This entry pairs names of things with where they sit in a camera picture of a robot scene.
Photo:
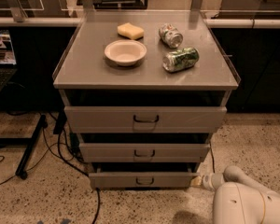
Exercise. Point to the grey drawer cabinet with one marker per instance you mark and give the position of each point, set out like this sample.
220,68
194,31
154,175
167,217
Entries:
87,78

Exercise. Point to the grey drawer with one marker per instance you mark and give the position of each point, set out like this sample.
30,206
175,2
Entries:
140,152
133,180
145,119

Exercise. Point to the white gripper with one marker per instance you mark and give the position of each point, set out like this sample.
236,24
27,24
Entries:
206,181

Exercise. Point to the yellow sponge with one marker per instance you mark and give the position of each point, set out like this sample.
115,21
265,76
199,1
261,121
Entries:
130,31

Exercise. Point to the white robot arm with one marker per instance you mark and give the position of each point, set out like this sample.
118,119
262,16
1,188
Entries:
239,199

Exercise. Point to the silver red soda can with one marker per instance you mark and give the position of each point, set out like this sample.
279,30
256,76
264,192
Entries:
170,35

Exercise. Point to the black stand leg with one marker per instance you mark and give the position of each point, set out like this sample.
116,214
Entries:
21,170

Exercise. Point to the laptop computer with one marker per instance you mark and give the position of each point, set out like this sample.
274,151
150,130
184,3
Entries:
8,62

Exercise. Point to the white bowl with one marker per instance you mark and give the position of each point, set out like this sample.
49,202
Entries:
125,52

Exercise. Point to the green soda can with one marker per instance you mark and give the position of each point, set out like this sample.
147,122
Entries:
180,59

